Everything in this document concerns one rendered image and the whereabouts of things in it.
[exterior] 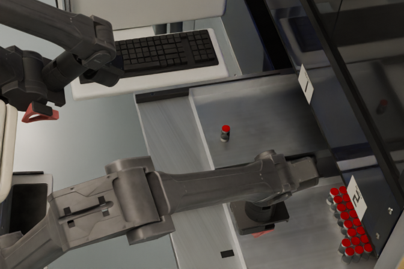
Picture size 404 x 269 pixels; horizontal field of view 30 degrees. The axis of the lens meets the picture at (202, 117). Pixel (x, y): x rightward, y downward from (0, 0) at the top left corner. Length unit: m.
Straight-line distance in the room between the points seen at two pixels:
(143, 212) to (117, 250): 1.77
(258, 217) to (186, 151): 0.51
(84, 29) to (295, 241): 0.71
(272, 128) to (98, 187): 1.03
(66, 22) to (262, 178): 0.46
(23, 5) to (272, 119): 0.85
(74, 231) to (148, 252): 1.77
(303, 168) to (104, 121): 1.78
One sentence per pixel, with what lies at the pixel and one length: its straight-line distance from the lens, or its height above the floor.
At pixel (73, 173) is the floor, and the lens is 2.92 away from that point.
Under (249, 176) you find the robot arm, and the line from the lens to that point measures 1.20.
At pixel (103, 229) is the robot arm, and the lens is 0.97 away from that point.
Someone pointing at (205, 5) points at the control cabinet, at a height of 0.86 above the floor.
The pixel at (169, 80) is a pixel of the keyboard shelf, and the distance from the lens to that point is 2.13.
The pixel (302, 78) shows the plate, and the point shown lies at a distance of 1.89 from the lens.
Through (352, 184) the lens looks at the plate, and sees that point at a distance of 1.71.
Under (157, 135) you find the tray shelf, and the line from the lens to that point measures 1.91.
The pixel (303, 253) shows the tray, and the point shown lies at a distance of 1.77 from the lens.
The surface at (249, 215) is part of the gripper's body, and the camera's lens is 1.43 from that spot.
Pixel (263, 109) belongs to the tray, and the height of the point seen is 0.88.
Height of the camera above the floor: 2.40
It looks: 51 degrees down
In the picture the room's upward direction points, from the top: 6 degrees clockwise
